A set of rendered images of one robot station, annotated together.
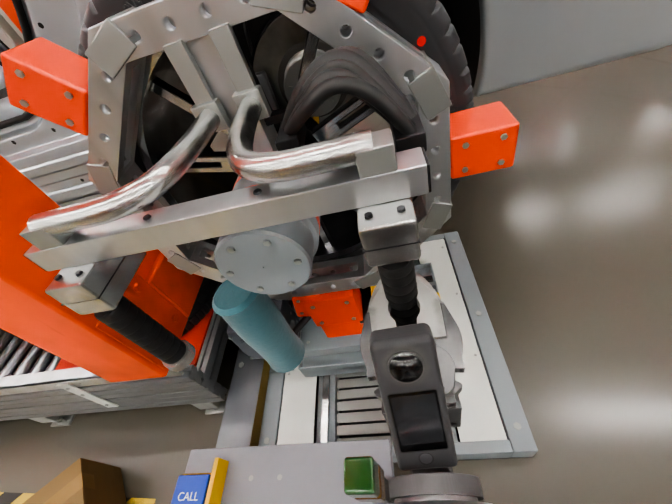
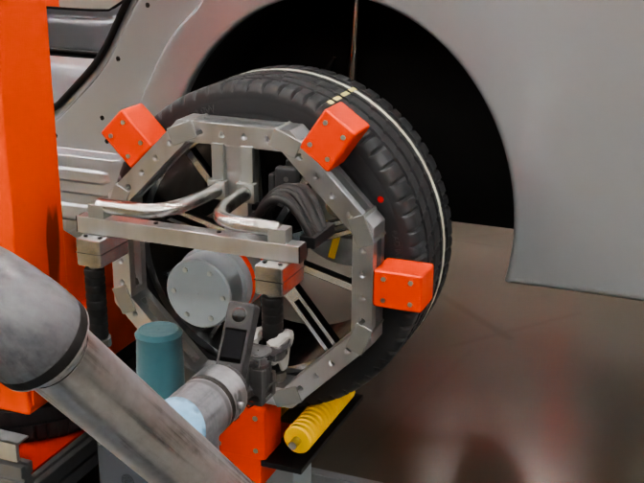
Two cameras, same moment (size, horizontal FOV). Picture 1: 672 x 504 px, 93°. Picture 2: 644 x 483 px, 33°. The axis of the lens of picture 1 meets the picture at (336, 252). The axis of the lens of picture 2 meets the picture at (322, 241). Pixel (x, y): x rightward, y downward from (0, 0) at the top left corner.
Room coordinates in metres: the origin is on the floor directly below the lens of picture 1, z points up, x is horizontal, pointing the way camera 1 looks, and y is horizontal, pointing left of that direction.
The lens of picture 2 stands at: (-1.43, -0.30, 1.55)
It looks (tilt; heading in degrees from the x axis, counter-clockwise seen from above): 19 degrees down; 6
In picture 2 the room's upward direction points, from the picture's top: straight up
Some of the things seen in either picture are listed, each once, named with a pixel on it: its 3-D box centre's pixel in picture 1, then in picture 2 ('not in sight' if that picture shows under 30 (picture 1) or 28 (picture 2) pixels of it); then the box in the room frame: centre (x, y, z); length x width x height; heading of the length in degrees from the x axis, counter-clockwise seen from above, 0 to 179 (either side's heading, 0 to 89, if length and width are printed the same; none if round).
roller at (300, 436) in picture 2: not in sight; (321, 412); (0.54, -0.10, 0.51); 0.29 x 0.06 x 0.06; 164
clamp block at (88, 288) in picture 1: (100, 269); (103, 244); (0.33, 0.27, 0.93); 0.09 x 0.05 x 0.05; 164
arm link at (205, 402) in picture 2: not in sight; (188, 424); (-0.07, 0.03, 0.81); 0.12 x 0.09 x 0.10; 164
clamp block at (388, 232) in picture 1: (385, 212); (279, 271); (0.23, -0.06, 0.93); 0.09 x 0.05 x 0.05; 164
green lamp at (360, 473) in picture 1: (361, 477); not in sight; (0.09, 0.08, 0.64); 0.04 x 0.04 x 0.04; 74
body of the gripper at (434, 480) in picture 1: (422, 418); (241, 378); (0.09, -0.02, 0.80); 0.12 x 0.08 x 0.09; 164
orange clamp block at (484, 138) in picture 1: (476, 141); (402, 285); (0.39, -0.26, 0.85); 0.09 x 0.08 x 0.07; 74
